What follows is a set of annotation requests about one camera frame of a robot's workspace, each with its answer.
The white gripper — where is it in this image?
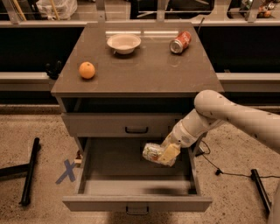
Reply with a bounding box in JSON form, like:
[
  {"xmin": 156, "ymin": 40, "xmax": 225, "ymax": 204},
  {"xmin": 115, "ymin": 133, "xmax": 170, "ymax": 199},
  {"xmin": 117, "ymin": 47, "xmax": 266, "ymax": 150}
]
[{"xmin": 158, "ymin": 119, "xmax": 201, "ymax": 166}]

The green white 7up can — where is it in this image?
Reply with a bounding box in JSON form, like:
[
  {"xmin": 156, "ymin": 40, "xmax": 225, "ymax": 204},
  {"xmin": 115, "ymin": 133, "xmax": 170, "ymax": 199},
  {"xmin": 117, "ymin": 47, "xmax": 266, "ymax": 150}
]
[{"xmin": 143, "ymin": 143, "xmax": 163, "ymax": 164}]

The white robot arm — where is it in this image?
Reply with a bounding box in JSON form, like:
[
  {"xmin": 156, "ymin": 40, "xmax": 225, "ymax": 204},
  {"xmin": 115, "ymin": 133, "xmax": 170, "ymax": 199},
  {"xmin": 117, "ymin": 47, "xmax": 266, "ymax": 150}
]
[{"xmin": 157, "ymin": 90, "xmax": 280, "ymax": 165}]

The open grey middle drawer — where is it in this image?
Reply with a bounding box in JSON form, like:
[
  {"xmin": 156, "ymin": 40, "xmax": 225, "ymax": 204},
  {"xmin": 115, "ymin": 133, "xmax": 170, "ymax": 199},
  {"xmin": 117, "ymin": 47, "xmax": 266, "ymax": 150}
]
[{"xmin": 63, "ymin": 138, "xmax": 212, "ymax": 215}]

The grey drawer cabinet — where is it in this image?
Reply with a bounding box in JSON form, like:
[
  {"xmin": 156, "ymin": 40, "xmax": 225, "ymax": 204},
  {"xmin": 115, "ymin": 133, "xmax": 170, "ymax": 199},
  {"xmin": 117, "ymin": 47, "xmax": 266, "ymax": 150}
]
[{"xmin": 51, "ymin": 22, "xmax": 225, "ymax": 165}]

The red soda can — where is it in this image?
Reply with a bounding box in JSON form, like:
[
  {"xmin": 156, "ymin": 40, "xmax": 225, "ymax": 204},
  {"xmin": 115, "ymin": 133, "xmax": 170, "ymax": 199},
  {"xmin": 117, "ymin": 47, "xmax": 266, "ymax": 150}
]
[{"xmin": 170, "ymin": 31, "xmax": 192, "ymax": 54}]

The black stand leg right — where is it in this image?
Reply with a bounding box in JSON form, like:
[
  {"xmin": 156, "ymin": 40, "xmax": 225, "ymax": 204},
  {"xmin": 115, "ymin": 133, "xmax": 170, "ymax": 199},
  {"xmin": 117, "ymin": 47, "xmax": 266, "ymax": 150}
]
[{"xmin": 251, "ymin": 169, "xmax": 271, "ymax": 215}]

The black stand leg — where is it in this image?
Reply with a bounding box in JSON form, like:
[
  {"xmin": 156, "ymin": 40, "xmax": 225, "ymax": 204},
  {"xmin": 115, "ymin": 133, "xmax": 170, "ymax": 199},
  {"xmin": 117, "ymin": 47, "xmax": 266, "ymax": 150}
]
[
  {"xmin": 251, "ymin": 169, "xmax": 271, "ymax": 215},
  {"xmin": 0, "ymin": 137, "xmax": 40, "ymax": 207}
]

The blue tape cross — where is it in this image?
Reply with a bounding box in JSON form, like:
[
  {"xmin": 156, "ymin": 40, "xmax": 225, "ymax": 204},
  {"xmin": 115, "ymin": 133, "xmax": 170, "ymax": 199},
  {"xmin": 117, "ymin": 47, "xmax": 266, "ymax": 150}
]
[{"xmin": 56, "ymin": 159, "xmax": 75, "ymax": 185}]

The orange fruit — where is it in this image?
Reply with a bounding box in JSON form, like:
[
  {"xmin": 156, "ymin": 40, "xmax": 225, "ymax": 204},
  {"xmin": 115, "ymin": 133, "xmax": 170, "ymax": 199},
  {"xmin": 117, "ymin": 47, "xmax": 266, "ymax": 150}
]
[{"xmin": 79, "ymin": 61, "xmax": 95, "ymax": 79}]

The white bowl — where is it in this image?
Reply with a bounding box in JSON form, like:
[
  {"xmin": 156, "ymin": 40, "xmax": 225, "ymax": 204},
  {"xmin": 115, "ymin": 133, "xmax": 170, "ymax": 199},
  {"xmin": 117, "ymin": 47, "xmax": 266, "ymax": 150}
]
[{"xmin": 107, "ymin": 33, "xmax": 141, "ymax": 54}]

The black clamp object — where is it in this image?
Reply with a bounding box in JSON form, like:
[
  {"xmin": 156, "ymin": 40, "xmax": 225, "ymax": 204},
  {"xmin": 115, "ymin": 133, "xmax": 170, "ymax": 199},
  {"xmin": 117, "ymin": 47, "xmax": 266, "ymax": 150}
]
[{"xmin": 45, "ymin": 60, "xmax": 62, "ymax": 80}]

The black stand leg left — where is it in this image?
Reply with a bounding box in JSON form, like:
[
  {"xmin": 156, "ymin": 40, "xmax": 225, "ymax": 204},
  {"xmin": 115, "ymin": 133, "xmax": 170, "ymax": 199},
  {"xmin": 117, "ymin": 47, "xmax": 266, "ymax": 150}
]
[{"xmin": 0, "ymin": 137, "xmax": 40, "ymax": 207}]

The white plastic bag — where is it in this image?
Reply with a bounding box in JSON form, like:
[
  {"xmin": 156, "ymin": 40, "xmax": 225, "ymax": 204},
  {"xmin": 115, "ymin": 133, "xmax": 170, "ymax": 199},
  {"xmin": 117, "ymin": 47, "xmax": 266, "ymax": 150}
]
[{"xmin": 37, "ymin": 0, "xmax": 78, "ymax": 20}]

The black floor cable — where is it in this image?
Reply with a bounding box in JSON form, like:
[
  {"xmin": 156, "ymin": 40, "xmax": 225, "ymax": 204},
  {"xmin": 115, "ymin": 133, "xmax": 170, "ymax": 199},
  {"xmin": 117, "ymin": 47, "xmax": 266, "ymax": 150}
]
[{"xmin": 194, "ymin": 139, "xmax": 280, "ymax": 179}]

